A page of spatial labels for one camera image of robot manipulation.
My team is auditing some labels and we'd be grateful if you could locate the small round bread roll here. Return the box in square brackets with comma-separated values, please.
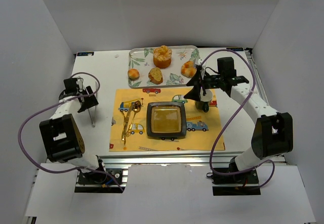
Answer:
[128, 68, 140, 80]

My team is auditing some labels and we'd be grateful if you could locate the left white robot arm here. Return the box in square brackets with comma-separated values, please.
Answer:
[39, 77, 103, 173]

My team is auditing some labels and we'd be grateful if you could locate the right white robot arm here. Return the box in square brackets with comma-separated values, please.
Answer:
[184, 57, 293, 175]

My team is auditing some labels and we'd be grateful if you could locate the herb bread slice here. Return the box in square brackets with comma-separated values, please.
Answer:
[148, 67, 163, 85]

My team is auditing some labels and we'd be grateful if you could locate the green mug white inside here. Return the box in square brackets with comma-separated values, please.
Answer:
[195, 89, 213, 113]

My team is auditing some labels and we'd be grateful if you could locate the square black brown plate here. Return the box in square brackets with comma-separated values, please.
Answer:
[146, 102, 186, 141]

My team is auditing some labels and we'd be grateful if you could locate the yellow vehicle print placemat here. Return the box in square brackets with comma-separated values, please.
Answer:
[109, 87, 225, 152]

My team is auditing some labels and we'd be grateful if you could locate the tall sugared brioche cake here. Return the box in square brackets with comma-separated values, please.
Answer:
[153, 46, 172, 69]

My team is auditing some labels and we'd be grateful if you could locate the gold fork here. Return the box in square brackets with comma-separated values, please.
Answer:
[121, 102, 135, 144]

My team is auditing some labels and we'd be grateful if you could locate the gold spoon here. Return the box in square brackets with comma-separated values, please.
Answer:
[126, 100, 142, 137]

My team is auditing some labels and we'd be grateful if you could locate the floral white serving tray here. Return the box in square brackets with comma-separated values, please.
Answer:
[128, 44, 205, 89]

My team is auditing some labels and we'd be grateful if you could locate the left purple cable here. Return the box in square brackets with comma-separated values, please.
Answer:
[18, 72, 125, 192]

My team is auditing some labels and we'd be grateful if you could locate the purple cable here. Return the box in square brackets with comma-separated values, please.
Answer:
[196, 49, 275, 192]
[18, 72, 125, 192]

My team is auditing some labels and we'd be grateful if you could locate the twisted orange bread ring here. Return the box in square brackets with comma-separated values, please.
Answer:
[180, 60, 198, 78]

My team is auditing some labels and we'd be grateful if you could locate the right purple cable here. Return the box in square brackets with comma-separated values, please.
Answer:
[196, 49, 275, 192]

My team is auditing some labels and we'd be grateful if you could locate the aluminium table frame rail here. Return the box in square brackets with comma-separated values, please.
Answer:
[101, 155, 238, 166]

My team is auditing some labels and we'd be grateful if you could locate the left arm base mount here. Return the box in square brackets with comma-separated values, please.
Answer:
[74, 168, 125, 194]

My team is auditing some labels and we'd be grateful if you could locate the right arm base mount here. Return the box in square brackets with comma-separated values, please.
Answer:
[206, 170, 261, 196]

